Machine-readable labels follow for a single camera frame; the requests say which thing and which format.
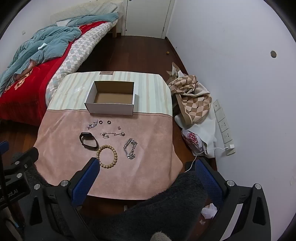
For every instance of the white crumpled tissue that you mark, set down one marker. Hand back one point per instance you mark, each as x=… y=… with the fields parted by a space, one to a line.
x=41 y=46

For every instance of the wooden bed frame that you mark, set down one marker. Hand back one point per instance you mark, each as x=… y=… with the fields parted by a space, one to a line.
x=116 y=25

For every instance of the red printed plastic bag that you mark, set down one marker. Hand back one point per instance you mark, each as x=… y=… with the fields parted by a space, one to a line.
x=192 y=139

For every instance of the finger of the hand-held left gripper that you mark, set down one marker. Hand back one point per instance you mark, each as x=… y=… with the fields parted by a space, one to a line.
x=26 y=156
x=4 y=146

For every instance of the beige checkered cloth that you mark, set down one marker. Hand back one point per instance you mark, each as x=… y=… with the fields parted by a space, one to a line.
x=194 y=102

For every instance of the white door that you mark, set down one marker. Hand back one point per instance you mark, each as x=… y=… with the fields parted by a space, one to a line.
x=148 y=16

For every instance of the pale checkered pillow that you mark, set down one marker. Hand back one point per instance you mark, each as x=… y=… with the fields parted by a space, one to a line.
x=104 y=9

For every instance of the white charger plug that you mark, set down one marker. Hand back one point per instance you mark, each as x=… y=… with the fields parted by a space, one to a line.
x=231 y=147

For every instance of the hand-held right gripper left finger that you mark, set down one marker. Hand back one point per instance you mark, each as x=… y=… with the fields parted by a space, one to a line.
x=86 y=183

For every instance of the black smart band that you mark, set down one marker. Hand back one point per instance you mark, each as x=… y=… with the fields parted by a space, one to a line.
x=82 y=137

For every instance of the grey checkered bed sheet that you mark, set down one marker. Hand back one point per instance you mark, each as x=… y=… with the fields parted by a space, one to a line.
x=78 y=53

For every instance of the teal quilt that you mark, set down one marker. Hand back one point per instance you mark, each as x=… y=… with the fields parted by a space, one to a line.
x=50 y=46

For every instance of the crumpled white paper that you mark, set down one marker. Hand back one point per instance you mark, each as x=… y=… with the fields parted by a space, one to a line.
x=209 y=210

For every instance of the grey knitted cloth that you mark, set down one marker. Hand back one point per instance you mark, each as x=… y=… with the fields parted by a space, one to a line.
x=160 y=236

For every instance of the bed with red blanket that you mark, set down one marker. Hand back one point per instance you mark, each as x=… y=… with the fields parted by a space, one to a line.
x=30 y=92

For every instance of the white cardboard box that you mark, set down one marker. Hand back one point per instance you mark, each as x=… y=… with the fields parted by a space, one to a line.
x=108 y=109

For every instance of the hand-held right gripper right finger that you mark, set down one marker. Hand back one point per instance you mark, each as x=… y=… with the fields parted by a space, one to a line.
x=208 y=182

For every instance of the white wall socket strip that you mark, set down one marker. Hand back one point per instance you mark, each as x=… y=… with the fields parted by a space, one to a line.
x=224 y=126

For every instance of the white cloth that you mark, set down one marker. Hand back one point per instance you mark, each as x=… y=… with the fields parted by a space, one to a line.
x=63 y=22

